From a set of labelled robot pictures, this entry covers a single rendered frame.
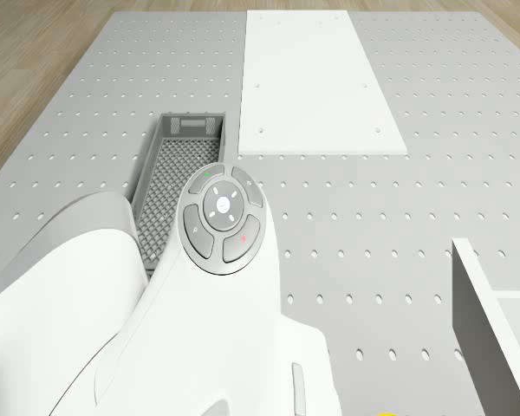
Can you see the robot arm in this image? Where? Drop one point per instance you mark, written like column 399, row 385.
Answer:
column 112, row 325

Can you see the dark grey basket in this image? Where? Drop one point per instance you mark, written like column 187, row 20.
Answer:
column 182, row 151

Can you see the white board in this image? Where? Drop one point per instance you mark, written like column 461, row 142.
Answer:
column 312, row 86

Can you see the yellow bowl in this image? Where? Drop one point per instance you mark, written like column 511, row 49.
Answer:
column 386, row 414

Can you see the white drawer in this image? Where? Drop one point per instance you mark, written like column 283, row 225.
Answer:
column 494, row 329

